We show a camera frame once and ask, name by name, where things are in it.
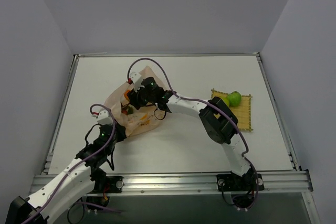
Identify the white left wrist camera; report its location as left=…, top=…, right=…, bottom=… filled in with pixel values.
left=91, top=110, right=113, bottom=125

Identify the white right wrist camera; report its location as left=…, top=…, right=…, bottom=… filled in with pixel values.
left=128, top=72, right=143, bottom=92

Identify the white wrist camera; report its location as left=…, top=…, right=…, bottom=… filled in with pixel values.
left=128, top=72, right=143, bottom=92
left=91, top=110, right=113, bottom=125

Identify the orange green fake mango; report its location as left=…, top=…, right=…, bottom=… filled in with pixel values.
left=123, top=90, right=131, bottom=102

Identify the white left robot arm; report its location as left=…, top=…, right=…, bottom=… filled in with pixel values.
left=6, top=124, right=127, bottom=223

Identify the aluminium table frame rail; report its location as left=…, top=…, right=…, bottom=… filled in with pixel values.
left=27, top=52, right=314, bottom=224

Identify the red lychee bunch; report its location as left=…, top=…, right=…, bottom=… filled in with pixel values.
left=121, top=104, right=134, bottom=115

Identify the translucent banana print plastic bag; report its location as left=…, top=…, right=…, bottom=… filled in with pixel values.
left=104, top=82, right=165, bottom=137

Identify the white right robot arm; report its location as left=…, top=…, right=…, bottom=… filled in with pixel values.
left=126, top=72, right=256, bottom=189

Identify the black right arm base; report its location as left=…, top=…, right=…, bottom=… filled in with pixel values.
left=216, top=173, right=265, bottom=211

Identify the green fake pear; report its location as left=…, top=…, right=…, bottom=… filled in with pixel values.
left=222, top=97, right=230, bottom=107

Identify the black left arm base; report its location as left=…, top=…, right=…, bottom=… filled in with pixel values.
left=86, top=176, right=124, bottom=211

